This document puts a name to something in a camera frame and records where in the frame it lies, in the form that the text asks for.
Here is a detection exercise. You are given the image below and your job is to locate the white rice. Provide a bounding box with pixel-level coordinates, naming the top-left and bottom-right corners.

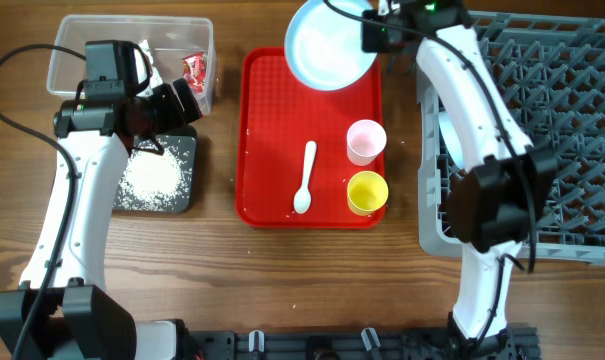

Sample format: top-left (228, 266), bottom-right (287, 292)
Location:
top-left (114, 134), bottom-right (196, 212)

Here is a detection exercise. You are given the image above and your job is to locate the grey dishwasher rack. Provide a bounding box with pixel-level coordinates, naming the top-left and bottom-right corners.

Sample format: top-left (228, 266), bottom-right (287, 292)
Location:
top-left (415, 9), bottom-right (605, 267)

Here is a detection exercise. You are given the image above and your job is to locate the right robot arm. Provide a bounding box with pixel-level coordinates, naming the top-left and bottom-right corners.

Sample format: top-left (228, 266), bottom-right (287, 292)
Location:
top-left (360, 1), bottom-right (558, 353)

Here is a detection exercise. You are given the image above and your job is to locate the black tray bin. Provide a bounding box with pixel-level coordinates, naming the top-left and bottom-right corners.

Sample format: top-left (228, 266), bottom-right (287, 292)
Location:
top-left (112, 123), bottom-right (199, 215)

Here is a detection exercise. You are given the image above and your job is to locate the red snack wrapper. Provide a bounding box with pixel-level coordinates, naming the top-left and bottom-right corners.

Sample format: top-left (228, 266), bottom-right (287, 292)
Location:
top-left (182, 52), bottom-right (207, 95)

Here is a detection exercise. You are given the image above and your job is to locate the light blue plate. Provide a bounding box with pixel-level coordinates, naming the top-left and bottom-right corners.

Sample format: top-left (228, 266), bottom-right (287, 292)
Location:
top-left (284, 0), bottom-right (377, 91)

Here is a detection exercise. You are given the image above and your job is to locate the white plastic spoon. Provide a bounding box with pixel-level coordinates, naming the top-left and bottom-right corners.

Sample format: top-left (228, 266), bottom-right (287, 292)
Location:
top-left (293, 141), bottom-right (317, 214)

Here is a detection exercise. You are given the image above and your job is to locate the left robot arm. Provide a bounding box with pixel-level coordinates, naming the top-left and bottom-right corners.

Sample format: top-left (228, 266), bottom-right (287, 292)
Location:
top-left (0, 79), bottom-right (201, 359)

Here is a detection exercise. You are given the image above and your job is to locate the light blue bowl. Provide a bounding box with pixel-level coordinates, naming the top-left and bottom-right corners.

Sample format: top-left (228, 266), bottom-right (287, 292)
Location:
top-left (438, 111), bottom-right (466, 170)

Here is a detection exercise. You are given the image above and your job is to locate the white napkin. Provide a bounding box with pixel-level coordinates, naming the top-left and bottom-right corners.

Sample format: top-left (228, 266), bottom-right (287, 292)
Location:
top-left (135, 40), bottom-right (153, 80)

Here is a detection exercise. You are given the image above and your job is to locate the pink plastic cup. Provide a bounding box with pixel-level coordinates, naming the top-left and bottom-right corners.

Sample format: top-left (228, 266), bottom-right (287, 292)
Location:
top-left (346, 119), bottom-right (387, 166)

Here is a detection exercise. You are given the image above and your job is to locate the yellow plastic cup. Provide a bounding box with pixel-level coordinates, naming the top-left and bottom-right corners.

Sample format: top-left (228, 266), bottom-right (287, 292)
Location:
top-left (347, 171), bottom-right (389, 216)

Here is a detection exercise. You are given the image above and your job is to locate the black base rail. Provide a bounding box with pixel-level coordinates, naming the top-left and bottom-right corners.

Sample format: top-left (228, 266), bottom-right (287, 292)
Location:
top-left (191, 327), bottom-right (542, 360)

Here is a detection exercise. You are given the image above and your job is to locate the red plastic tray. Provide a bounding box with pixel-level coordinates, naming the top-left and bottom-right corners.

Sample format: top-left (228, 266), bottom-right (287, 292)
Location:
top-left (235, 47), bottom-right (385, 229)

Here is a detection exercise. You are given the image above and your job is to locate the clear plastic bin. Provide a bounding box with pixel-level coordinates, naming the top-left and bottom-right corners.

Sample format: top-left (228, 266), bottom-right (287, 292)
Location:
top-left (55, 15), bottom-right (217, 115)

